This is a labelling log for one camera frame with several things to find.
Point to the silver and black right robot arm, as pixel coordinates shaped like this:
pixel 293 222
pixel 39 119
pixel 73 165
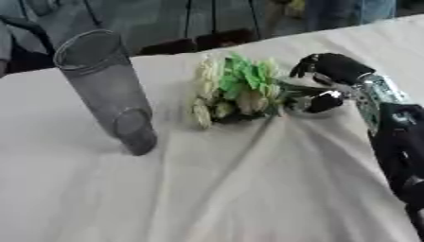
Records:
pixel 395 132

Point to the dark bag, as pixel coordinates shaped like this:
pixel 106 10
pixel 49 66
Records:
pixel 196 42

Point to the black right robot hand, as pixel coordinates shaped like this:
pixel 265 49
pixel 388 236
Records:
pixel 342 67

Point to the dark chair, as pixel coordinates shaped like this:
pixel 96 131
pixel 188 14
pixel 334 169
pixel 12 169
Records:
pixel 27 44

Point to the clear glass cylinder vase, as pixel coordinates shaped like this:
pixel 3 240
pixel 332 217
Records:
pixel 105 88

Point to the black tripod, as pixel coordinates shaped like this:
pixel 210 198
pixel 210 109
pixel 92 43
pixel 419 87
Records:
pixel 218 19

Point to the white and green flower bouquet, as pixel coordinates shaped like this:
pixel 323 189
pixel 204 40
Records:
pixel 237 85

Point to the person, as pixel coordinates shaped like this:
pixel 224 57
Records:
pixel 337 12

